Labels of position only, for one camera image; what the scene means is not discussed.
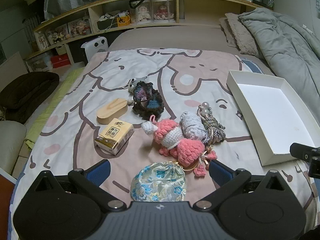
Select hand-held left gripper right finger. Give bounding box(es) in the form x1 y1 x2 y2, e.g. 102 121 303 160
192 159 288 212

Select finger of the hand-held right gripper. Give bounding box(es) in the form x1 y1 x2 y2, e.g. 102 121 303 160
290 142 320 178

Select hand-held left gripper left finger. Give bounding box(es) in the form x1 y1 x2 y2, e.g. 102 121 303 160
34 159 128 212

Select beige tissue packet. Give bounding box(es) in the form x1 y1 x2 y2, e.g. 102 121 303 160
94 118 135 157

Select braided cord bundle with pearls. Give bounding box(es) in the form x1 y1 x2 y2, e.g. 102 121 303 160
197 101 227 146

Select white cardboard box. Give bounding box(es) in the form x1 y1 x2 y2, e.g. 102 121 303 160
226 70 317 167

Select lavender crochet toy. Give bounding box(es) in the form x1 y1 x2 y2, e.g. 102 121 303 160
180 111 208 143

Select pink crochet doll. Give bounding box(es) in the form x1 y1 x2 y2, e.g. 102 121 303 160
141 115 218 178

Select blue floral brocade pouch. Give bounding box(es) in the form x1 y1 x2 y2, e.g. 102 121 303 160
130 162 187 203

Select dark crochet pouch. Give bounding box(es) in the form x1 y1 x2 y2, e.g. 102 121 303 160
132 81 165 121

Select oval wooden block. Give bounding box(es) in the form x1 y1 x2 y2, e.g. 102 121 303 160
96 98 129 125

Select green mat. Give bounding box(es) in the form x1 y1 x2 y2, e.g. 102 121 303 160
25 67 87 150

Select white seat cushion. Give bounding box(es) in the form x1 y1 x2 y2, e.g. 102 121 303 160
0 120 27 176

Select cartoon printed blanket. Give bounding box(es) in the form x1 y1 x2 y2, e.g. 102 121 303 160
10 48 320 230

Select grey crochet frog toy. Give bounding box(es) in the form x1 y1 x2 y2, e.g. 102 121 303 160
127 76 148 93

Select dark brown cushion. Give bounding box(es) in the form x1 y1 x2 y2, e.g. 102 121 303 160
0 71 60 124

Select grey duvet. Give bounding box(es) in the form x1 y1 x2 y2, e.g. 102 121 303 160
238 7 320 110

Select red box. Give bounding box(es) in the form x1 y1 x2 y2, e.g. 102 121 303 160
50 55 68 68

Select clear storage bin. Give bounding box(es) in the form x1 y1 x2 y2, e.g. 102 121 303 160
25 55 53 72

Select white space heater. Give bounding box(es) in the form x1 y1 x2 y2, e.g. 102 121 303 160
80 36 109 64

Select fuzzy taupe pillow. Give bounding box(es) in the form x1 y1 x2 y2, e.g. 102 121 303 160
225 12 259 56
219 17 238 48

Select figure display case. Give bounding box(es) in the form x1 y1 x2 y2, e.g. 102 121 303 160
67 20 91 38

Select bed with taupe sheet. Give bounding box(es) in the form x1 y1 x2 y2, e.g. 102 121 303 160
107 25 278 77

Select black box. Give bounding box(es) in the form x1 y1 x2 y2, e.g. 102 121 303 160
97 17 118 31

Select yellow bucket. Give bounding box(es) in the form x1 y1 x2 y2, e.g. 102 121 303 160
117 14 131 28

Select cream doll in clear case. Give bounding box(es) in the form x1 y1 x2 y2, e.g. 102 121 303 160
136 0 153 23

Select wooden headboard shelf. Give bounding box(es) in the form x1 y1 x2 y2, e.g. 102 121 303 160
25 0 267 67

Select red doll in clear case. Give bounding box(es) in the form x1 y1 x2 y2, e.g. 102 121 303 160
152 0 177 22

